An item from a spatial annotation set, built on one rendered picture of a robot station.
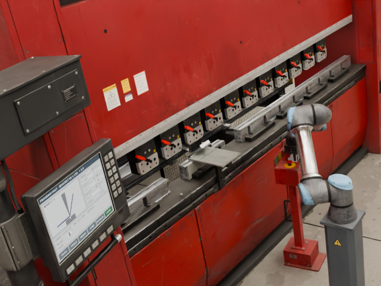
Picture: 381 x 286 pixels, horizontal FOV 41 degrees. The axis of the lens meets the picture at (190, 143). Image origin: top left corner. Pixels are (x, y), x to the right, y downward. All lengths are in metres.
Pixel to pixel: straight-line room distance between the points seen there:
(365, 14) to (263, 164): 1.79
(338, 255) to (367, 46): 2.39
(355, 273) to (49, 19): 1.98
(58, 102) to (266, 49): 2.07
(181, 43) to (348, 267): 1.52
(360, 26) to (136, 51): 2.54
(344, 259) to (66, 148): 1.55
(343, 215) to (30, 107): 1.68
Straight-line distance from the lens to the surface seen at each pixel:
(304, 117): 2.79
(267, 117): 3.75
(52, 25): 2.16
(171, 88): 2.92
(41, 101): 1.79
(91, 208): 1.99
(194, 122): 3.09
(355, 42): 4.83
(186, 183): 3.12
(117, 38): 2.63
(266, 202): 3.70
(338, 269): 2.95
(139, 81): 2.74
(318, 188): 2.68
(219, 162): 3.02
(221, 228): 3.32
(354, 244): 2.84
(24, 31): 2.10
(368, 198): 4.46
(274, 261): 3.82
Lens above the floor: 2.34
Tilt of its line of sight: 24 degrees down
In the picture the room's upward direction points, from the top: 11 degrees counter-clockwise
